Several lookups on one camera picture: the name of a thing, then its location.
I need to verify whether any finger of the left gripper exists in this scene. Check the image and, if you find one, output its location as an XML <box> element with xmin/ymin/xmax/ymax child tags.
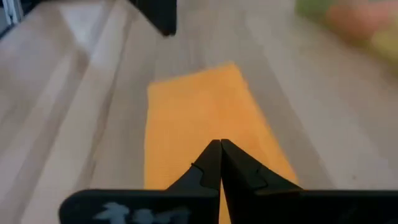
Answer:
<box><xmin>129</xmin><ymin>0</ymin><xmax>178</xmax><ymax>37</ymax></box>

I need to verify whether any yellow plastic bin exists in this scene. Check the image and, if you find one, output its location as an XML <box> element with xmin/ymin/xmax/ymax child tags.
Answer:
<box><xmin>294</xmin><ymin>0</ymin><xmax>398</xmax><ymax>74</ymax></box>

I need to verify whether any yellow microfiber towel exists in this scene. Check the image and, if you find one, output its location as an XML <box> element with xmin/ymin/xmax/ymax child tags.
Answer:
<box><xmin>369</xmin><ymin>27</ymin><xmax>398</xmax><ymax>65</ymax></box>

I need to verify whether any orange microfiber towel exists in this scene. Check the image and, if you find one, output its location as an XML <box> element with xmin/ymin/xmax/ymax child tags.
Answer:
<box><xmin>143</xmin><ymin>61</ymin><xmax>300</xmax><ymax>224</ymax></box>

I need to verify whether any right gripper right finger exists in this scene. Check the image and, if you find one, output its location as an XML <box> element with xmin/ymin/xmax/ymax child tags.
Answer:
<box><xmin>221</xmin><ymin>138</ymin><xmax>398</xmax><ymax>224</ymax></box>

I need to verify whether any pink microfiber towel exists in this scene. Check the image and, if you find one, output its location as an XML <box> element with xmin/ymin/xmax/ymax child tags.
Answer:
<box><xmin>325</xmin><ymin>1</ymin><xmax>398</xmax><ymax>40</ymax></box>

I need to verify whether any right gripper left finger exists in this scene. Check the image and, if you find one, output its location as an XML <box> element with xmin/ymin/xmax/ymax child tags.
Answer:
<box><xmin>58</xmin><ymin>139</ymin><xmax>221</xmax><ymax>224</ymax></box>

